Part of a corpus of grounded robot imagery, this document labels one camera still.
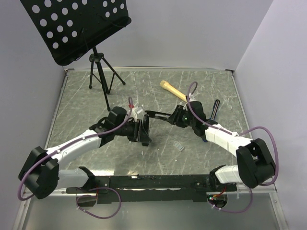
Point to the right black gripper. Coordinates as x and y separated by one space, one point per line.
176 116

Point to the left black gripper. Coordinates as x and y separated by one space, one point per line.
139 133

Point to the black stapler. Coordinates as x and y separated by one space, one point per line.
157 115

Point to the grey staple strip block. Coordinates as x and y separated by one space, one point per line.
178 146

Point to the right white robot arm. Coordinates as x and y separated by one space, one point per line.
255 164

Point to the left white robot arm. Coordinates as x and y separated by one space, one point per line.
44 169

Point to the beige toy microphone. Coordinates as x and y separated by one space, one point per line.
165 85

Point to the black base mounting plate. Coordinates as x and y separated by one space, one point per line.
143 188

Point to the black perforated music stand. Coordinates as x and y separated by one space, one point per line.
71 28

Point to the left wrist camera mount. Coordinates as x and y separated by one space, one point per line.
136 112

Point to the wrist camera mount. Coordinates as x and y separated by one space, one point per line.
136 112
190 99

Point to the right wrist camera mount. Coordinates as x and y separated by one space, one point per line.
190 99

